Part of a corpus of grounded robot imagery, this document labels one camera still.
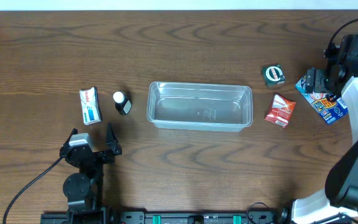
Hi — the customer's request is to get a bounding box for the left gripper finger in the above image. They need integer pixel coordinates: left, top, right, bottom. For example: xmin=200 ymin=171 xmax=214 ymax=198
xmin=106 ymin=123 xmax=119 ymax=147
xmin=63 ymin=128 xmax=78 ymax=147

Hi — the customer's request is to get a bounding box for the red medicine sachet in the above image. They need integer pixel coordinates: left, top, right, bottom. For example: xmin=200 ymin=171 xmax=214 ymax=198
xmin=264 ymin=94 xmax=296 ymax=128

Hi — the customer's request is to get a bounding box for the green square ointment box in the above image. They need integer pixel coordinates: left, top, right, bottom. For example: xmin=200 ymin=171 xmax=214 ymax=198
xmin=261 ymin=64 xmax=285 ymax=86

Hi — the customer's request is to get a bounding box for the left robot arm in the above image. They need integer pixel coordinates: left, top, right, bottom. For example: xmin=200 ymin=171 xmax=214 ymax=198
xmin=60 ymin=123 xmax=122 ymax=223

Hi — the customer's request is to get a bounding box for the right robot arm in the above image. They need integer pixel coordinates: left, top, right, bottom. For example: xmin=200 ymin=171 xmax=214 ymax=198
xmin=282 ymin=34 xmax=358 ymax=223

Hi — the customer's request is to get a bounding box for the clear plastic container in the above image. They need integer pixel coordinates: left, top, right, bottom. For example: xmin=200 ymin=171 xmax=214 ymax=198
xmin=146 ymin=82 xmax=253 ymax=132

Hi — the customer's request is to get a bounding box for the white medicine box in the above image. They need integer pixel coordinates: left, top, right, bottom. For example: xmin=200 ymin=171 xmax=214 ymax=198
xmin=79 ymin=87 xmax=102 ymax=125

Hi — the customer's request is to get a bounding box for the black bottle white cap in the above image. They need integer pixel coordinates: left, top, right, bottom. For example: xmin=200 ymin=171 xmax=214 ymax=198
xmin=112 ymin=91 xmax=132 ymax=115

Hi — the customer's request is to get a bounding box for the left black cable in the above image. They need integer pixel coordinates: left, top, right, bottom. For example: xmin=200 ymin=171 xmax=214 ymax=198
xmin=2 ymin=156 xmax=64 ymax=224

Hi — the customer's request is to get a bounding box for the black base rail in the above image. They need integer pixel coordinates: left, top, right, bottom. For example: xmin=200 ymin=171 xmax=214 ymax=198
xmin=40 ymin=208 xmax=291 ymax=224

